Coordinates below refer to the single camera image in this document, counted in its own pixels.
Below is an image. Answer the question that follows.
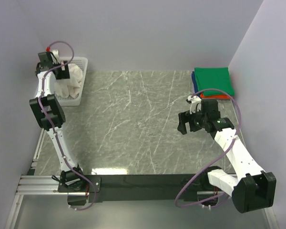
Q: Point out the blue folded t shirt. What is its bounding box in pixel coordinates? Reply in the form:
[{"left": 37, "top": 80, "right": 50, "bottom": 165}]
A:
[{"left": 191, "top": 71, "right": 198, "bottom": 93}]

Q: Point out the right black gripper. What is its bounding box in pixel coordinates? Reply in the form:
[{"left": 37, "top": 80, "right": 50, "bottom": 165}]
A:
[{"left": 177, "top": 106, "right": 208, "bottom": 135}]

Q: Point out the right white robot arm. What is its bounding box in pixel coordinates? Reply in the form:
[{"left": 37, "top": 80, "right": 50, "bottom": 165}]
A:
[{"left": 177, "top": 96, "right": 276, "bottom": 213}]

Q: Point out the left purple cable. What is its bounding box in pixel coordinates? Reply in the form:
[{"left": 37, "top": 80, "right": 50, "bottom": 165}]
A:
[{"left": 38, "top": 41, "right": 101, "bottom": 211}]

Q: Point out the aluminium frame rail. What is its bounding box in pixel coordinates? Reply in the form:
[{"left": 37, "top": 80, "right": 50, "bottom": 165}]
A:
[{"left": 4, "top": 128, "right": 70, "bottom": 229}]

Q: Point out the orange folded t shirt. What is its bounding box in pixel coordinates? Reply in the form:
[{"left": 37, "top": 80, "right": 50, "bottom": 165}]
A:
[{"left": 200, "top": 93, "right": 230, "bottom": 100}]

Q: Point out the white plastic basket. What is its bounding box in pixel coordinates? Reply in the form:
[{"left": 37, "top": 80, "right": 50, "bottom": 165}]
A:
[{"left": 55, "top": 57, "right": 88, "bottom": 106}]

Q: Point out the green folded t shirt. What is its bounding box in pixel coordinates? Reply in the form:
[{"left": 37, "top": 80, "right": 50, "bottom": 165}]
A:
[{"left": 194, "top": 67, "right": 235, "bottom": 96}]

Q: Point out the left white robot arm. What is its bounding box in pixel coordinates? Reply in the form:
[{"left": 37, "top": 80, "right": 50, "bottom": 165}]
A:
[{"left": 29, "top": 49, "right": 87, "bottom": 192}]

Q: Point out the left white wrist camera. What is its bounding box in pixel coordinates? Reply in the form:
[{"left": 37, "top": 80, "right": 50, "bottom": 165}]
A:
[{"left": 46, "top": 46, "right": 61, "bottom": 63}]

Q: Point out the white t shirt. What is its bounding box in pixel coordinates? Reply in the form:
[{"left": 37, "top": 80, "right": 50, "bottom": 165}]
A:
[{"left": 55, "top": 63, "right": 83, "bottom": 99}]

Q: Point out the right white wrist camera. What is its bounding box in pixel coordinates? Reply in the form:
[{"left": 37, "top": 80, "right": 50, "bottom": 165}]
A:
[{"left": 186, "top": 95, "right": 202, "bottom": 114}]

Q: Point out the black base beam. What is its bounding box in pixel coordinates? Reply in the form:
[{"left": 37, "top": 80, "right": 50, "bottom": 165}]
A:
[{"left": 57, "top": 173, "right": 229, "bottom": 206}]

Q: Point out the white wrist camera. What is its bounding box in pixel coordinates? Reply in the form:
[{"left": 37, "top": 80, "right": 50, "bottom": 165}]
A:
[
  {"left": 186, "top": 95, "right": 202, "bottom": 114},
  {"left": 46, "top": 46, "right": 61, "bottom": 63}
]

